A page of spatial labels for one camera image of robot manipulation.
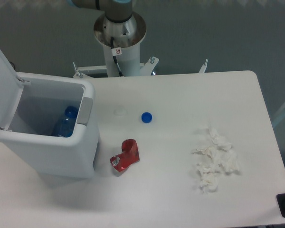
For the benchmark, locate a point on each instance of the white plastic trash can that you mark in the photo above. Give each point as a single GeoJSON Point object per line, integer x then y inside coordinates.
{"type": "Point", "coordinates": [43, 100]}

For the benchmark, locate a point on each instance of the white trash can lid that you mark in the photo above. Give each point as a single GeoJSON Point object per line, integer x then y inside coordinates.
{"type": "Point", "coordinates": [11, 88]}

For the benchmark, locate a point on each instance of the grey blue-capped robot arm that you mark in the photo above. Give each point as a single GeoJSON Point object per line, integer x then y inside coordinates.
{"type": "Point", "coordinates": [119, 26]}

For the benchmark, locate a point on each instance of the blue bottle cap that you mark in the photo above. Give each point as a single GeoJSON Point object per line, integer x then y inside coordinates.
{"type": "Point", "coordinates": [146, 117]}

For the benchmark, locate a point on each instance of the crushed red can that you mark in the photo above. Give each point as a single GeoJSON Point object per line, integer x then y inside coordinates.
{"type": "Point", "coordinates": [129, 155]}

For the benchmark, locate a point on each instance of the blue plastic bottle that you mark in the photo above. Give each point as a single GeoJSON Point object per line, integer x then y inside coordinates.
{"type": "Point", "coordinates": [64, 126]}

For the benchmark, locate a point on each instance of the crumpled white tissue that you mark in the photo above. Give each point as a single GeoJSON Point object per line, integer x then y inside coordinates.
{"type": "Point", "coordinates": [218, 158]}

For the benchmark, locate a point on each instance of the white base frame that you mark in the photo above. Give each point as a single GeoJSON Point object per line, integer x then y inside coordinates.
{"type": "Point", "coordinates": [146, 69]}

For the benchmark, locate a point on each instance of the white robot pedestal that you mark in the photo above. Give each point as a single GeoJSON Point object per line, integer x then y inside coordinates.
{"type": "Point", "coordinates": [128, 59]}

